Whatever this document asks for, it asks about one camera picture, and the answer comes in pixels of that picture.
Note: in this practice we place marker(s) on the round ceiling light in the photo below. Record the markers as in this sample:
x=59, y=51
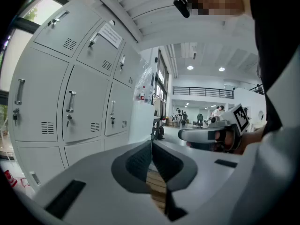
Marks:
x=221, y=69
x=190, y=67

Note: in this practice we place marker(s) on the person's right forearm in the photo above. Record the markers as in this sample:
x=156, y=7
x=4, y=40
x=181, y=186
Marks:
x=254, y=139

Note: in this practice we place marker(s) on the white paper notice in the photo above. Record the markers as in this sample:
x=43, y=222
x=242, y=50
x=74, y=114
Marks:
x=110, y=35

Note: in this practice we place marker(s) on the black balcony railing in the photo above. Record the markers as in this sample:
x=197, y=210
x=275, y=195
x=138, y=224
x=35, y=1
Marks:
x=204, y=91

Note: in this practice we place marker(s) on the clear plastic bag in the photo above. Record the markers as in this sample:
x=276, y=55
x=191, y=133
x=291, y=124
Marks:
x=146, y=76

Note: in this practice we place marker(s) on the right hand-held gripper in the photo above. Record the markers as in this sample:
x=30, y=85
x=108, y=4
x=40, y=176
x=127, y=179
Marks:
x=241, y=117

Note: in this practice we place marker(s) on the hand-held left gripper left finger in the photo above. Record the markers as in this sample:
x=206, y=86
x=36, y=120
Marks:
x=98, y=172

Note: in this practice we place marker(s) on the person's black top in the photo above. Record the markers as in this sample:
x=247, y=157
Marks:
x=274, y=43

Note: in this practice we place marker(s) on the clothes rack with garments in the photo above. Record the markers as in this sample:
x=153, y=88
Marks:
x=160, y=105

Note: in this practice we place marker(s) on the red label water bottle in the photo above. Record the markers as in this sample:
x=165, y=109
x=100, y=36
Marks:
x=142, y=94

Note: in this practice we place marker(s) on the grey locker door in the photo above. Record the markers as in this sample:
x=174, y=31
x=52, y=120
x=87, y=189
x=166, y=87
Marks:
x=122, y=102

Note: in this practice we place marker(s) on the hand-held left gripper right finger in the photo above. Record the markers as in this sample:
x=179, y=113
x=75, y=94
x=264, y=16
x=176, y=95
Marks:
x=187, y=170

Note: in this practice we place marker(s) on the black head-worn camera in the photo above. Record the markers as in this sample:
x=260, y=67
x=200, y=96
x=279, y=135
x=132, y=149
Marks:
x=181, y=6

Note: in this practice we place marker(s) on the black office chair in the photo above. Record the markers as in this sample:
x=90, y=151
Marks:
x=199, y=121

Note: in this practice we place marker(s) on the black backpack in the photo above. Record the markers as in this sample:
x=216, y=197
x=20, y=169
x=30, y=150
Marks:
x=160, y=132

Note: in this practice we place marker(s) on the wooden platform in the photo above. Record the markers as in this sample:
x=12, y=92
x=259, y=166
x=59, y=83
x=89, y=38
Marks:
x=156, y=189

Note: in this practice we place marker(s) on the white metal locker cabinet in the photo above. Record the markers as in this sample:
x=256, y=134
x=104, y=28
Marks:
x=42, y=85

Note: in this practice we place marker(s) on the person's right hand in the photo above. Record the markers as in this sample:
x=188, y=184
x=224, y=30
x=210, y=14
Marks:
x=225, y=139

